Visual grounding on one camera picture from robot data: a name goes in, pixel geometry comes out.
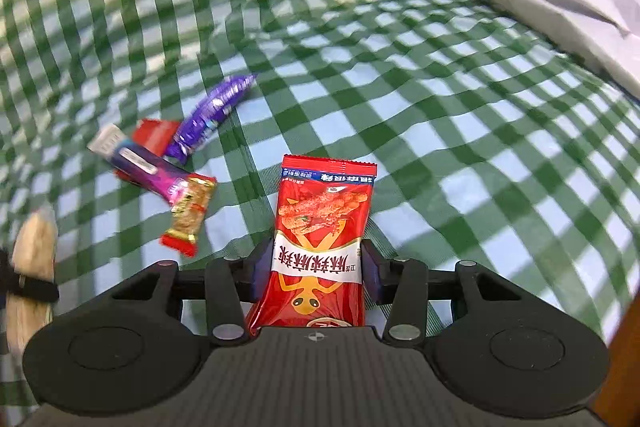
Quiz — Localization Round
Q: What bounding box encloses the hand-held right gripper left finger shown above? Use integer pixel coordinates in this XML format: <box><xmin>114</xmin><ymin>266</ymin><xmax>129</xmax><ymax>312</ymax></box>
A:
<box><xmin>112</xmin><ymin>241</ymin><xmax>275</xmax><ymax>347</ymax></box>

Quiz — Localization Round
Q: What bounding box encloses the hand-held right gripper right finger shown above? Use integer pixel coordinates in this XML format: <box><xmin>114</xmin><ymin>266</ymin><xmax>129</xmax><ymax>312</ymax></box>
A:
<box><xmin>361</xmin><ymin>238</ymin><xmax>526</xmax><ymax>342</ymax></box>

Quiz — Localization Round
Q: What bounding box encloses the large red snack packet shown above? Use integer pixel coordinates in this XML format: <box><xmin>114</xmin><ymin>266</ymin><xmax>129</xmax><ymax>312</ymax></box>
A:
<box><xmin>244</xmin><ymin>154</ymin><xmax>378</xmax><ymax>330</ymax></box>

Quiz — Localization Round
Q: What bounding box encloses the peanut candy packet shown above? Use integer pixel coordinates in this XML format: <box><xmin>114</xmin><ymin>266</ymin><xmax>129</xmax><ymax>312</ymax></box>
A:
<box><xmin>160</xmin><ymin>174</ymin><xmax>218</xmax><ymax>258</ymax></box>

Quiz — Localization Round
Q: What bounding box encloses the purple and white bar packet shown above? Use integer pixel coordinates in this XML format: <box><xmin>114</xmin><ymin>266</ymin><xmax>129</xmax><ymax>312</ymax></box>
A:
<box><xmin>87</xmin><ymin>124</ymin><xmax>191</xmax><ymax>208</ymax></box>

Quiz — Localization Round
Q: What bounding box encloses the purple snack packet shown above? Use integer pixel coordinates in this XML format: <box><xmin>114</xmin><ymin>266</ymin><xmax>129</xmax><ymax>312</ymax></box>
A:
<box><xmin>165</xmin><ymin>74</ymin><xmax>258</xmax><ymax>160</ymax></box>

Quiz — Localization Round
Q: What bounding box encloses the small red snack packet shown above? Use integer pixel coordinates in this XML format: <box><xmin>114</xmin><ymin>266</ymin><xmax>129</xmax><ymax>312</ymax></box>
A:
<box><xmin>115</xmin><ymin>118</ymin><xmax>182</xmax><ymax>182</ymax></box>

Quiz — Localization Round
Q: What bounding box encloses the black wrist strap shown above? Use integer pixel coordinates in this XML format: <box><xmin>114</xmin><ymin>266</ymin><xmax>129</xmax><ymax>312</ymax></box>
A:
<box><xmin>0</xmin><ymin>249</ymin><xmax>60</xmax><ymax>308</ymax></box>

